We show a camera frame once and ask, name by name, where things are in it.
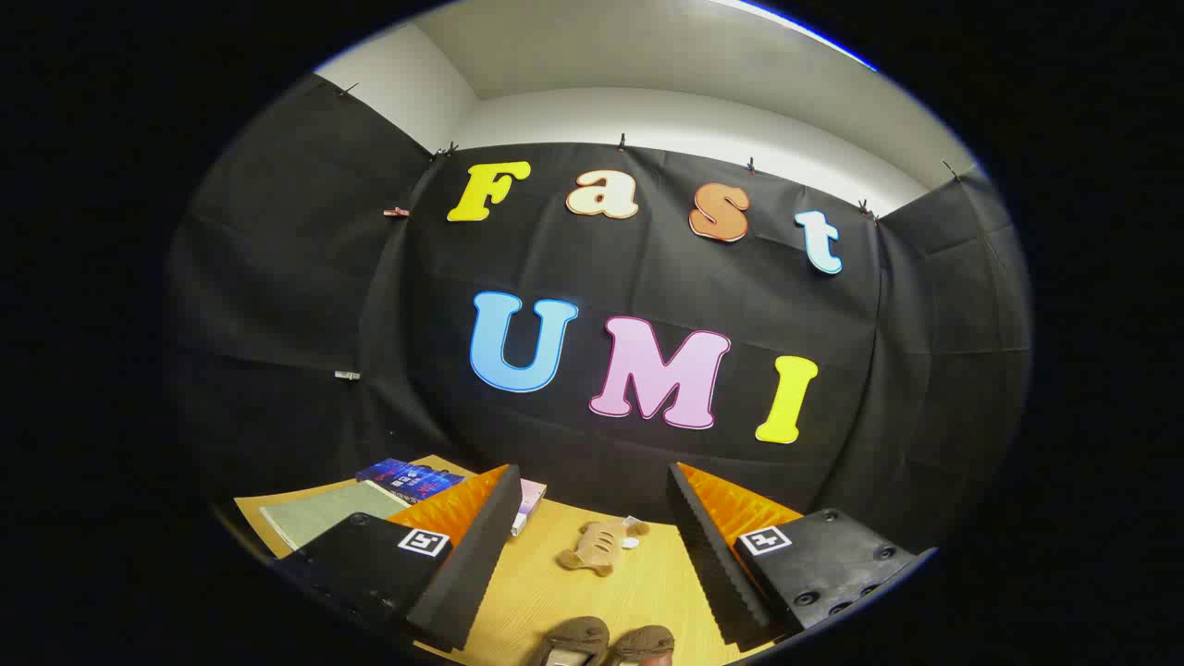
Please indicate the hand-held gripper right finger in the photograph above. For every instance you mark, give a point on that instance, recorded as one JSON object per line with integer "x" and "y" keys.
{"x": 717, "y": 564}

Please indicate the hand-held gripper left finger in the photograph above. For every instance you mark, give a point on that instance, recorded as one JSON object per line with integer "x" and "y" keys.
{"x": 467, "y": 573}

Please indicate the brown fuzzy shoe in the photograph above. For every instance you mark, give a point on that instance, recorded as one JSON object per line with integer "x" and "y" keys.
{"x": 573, "y": 640}
{"x": 643, "y": 643}

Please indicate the green fabric storage box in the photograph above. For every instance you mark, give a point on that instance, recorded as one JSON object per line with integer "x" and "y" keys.
{"x": 324, "y": 513}

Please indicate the dark blue book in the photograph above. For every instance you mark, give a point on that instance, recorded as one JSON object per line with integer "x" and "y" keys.
{"x": 412, "y": 479}

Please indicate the tan striped plush toy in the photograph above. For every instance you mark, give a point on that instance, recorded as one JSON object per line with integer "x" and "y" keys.
{"x": 597, "y": 546}

